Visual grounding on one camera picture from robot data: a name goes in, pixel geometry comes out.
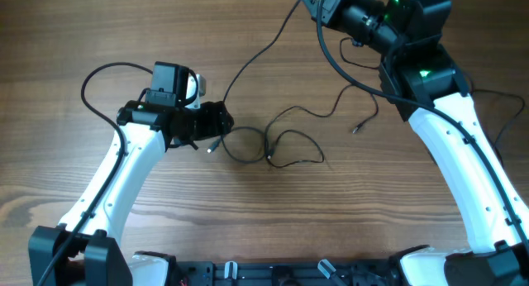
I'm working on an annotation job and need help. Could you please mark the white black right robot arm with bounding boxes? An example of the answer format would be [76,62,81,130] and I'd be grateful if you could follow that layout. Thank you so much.
[302,0,528,285]

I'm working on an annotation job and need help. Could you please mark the thin black USB cable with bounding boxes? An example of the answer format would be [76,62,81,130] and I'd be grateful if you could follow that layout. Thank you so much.
[263,83,379,161]

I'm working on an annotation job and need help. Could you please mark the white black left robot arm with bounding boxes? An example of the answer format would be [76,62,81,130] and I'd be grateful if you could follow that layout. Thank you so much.
[28,62,234,285]

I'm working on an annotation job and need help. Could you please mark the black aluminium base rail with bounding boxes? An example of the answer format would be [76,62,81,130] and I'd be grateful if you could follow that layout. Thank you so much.
[170,259,405,286]

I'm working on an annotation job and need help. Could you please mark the black micro USB cable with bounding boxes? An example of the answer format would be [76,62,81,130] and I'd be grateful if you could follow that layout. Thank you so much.
[266,129,326,169]

